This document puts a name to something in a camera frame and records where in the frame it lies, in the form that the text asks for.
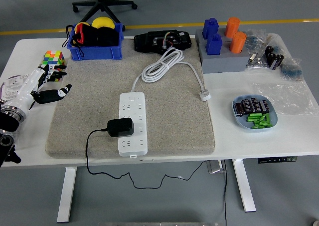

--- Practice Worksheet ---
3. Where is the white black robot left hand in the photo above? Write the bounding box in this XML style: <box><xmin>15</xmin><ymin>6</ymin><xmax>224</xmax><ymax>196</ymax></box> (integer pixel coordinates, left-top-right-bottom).
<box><xmin>2</xmin><ymin>64</ymin><xmax>73</xmax><ymax>112</ymax></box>

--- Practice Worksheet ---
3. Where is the thin black adapter cord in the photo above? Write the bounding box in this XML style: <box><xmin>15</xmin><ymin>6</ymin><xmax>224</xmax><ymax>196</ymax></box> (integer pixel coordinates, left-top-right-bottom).
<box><xmin>85</xmin><ymin>128</ymin><xmax>207</xmax><ymax>189</ymax></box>

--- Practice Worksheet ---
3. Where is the black power adapter plug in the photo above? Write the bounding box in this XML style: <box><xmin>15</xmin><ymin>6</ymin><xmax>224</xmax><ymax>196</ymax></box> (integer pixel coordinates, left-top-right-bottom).
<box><xmin>106</xmin><ymin>118</ymin><xmax>135</xmax><ymax>138</ymax></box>

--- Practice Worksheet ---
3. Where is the white power strip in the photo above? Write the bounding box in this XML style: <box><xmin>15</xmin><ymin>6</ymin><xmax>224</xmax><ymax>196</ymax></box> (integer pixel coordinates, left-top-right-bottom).
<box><xmin>117</xmin><ymin>91</ymin><xmax>149</xmax><ymax>159</ymax></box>

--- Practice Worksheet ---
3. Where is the white printed socket box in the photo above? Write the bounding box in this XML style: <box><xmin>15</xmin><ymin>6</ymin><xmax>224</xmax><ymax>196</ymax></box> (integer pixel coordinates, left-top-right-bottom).
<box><xmin>0</xmin><ymin>73</ymin><xmax>30</xmax><ymax>101</ymax></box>

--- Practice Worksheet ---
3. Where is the colourful puzzle cube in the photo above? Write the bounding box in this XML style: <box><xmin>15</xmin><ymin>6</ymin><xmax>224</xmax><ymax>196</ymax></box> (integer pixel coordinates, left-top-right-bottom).
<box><xmin>41</xmin><ymin>50</ymin><xmax>66</xmax><ymax>82</ymax></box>

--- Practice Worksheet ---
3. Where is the blue plastic bin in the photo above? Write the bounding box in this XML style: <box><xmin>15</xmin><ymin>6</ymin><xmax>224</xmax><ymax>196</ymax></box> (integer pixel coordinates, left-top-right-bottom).
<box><xmin>66</xmin><ymin>23</ymin><xmax>125</xmax><ymax>61</ymax></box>

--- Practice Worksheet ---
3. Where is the black red cloth pouch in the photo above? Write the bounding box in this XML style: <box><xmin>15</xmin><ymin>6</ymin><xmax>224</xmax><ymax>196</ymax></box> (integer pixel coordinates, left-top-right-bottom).
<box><xmin>65</xmin><ymin>22</ymin><xmax>120</xmax><ymax>56</ymax></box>

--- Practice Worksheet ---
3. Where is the yellow ball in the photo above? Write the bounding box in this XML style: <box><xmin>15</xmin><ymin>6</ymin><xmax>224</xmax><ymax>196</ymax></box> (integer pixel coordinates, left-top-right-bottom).
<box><xmin>91</xmin><ymin>16</ymin><xmax>116</xmax><ymax>31</ymax></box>

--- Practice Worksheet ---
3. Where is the white table leg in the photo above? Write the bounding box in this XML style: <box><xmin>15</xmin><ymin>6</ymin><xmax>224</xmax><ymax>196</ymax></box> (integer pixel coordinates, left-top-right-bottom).
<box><xmin>232</xmin><ymin>158</ymin><xmax>257</xmax><ymax>213</ymax></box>
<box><xmin>56</xmin><ymin>166</ymin><xmax>77</xmax><ymax>223</ymax></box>

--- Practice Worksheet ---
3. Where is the black electronic device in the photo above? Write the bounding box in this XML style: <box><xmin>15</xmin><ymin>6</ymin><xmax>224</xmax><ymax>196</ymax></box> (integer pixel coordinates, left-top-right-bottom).
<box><xmin>134</xmin><ymin>30</ymin><xmax>192</xmax><ymax>54</ymax></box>

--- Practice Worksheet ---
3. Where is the grey-brown felt mat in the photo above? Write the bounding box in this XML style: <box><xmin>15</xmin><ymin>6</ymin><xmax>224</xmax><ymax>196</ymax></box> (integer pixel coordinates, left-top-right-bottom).
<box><xmin>44</xmin><ymin>36</ymin><xmax>216</xmax><ymax>159</ymax></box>

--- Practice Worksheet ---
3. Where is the blue plastic peg block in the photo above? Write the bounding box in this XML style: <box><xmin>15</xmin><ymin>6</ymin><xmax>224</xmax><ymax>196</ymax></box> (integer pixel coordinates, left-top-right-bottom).
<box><xmin>205</xmin><ymin>33</ymin><xmax>223</xmax><ymax>56</ymax></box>
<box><xmin>202</xmin><ymin>17</ymin><xmax>219</xmax><ymax>40</ymax></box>

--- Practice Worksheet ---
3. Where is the grey block base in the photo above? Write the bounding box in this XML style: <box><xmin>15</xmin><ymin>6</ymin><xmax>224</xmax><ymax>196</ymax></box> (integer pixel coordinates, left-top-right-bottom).
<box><xmin>200</xmin><ymin>41</ymin><xmax>251</xmax><ymax>74</ymax></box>
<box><xmin>195</xmin><ymin>28</ymin><xmax>247</xmax><ymax>46</ymax></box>

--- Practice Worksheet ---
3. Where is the metal box under table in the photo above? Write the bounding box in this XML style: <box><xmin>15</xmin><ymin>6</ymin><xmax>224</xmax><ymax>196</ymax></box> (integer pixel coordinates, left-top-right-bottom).
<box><xmin>206</xmin><ymin>160</ymin><xmax>223</xmax><ymax>174</ymax></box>

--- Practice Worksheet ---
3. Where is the black cylindrical capacitor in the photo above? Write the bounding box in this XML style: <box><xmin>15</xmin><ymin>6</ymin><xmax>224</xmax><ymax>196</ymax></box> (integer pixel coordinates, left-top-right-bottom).
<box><xmin>233</xmin><ymin>102</ymin><xmax>246</xmax><ymax>117</ymax></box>
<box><xmin>260</xmin><ymin>100</ymin><xmax>272</xmax><ymax>113</ymax></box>
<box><xmin>249</xmin><ymin>97</ymin><xmax>262</xmax><ymax>112</ymax></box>
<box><xmin>240</xmin><ymin>98</ymin><xmax>253</xmax><ymax>112</ymax></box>

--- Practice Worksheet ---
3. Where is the orange plastic cylinder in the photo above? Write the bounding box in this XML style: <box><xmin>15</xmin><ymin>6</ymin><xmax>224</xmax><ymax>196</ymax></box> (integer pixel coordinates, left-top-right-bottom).
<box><xmin>224</xmin><ymin>16</ymin><xmax>241</xmax><ymax>38</ymax></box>
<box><xmin>229</xmin><ymin>31</ymin><xmax>247</xmax><ymax>53</ymax></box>

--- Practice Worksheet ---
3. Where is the light blue plate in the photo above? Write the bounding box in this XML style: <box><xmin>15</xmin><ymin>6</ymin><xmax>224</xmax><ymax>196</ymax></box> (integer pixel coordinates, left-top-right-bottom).
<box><xmin>232</xmin><ymin>94</ymin><xmax>279</xmax><ymax>132</ymax></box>

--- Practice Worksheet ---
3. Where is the clear bag of silver parts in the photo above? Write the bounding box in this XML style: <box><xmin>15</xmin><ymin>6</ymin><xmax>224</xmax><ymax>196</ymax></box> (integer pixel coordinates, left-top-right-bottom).
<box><xmin>245</xmin><ymin>50</ymin><xmax>270</xmax><ymax>71</ymax></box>

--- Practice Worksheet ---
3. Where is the clear bag of blue resistors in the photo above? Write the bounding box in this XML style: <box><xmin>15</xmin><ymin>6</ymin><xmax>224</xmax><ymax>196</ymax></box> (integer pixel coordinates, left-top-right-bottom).
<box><xmin>243</xmin><ymin>28</ymin><xmax>267</xmax><ymax>53</ymax></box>

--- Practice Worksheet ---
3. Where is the clear bag of black capacitors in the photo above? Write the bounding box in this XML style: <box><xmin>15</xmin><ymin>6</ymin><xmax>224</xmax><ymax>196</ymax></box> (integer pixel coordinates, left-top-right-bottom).
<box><xmin>263</xmin><ymin>33</ymin><xmax>286</xmax><ymax>71</ymax></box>

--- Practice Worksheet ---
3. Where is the black table control panel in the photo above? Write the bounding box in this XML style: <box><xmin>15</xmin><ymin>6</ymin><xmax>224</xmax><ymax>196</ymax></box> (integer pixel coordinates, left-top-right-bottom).
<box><xmin>257</xmin><ymin>156</ymin><xmax>299</xmax><ymax>164</ymax></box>

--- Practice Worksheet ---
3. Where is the empty clear plastic bag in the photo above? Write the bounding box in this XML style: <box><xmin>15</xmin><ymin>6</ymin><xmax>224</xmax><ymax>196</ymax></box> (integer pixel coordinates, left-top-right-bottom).
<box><xmin>250</xmin><ymin>80</ymin><xmax>314</xmax><ymax>116</ymax></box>

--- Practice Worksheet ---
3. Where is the clear bag of blue parts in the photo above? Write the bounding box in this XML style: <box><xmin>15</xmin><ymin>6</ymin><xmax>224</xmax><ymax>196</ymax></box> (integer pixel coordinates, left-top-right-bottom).
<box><xmin>279</xmin><ymin>57</ymin><xmax>304</xmax><ymax>81</ymax></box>

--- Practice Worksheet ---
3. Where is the white power strip cord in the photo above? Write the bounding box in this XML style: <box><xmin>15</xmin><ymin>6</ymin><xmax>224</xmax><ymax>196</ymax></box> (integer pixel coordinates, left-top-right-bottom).
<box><xmin>131</xmin><ymin>47</ymin><xmax>212</xmax><ymax>102</ymax></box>

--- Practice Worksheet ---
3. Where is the black hanging cable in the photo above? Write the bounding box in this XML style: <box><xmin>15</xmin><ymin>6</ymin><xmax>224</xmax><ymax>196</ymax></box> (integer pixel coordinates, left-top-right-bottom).
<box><xmin>223</xmin><ymin>159</ymin><xmax>228</xmax><ymax>226</ymax></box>

